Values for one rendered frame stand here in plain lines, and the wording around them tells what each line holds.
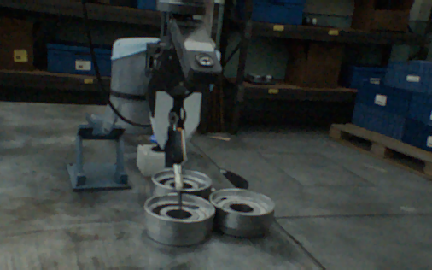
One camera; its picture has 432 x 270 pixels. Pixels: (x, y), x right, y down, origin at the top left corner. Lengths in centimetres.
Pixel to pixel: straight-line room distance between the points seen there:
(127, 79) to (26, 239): 62
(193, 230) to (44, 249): 19
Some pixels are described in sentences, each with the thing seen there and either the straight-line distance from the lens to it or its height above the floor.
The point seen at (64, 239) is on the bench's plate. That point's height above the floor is 80.
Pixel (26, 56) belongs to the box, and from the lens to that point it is 428.
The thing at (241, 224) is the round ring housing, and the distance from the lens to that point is 79.
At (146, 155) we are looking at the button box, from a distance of 100.
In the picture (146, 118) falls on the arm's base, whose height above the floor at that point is 84.
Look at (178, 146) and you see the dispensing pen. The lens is 76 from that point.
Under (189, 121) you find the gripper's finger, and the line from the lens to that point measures 77.
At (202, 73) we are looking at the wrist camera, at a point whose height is 105.
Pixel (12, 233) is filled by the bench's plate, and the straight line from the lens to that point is 80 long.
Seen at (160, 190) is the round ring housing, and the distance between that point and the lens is 86.
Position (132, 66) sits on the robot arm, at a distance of 129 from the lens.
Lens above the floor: 114
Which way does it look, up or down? 14 degrees down
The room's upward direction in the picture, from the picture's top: 6 degrees clockwise
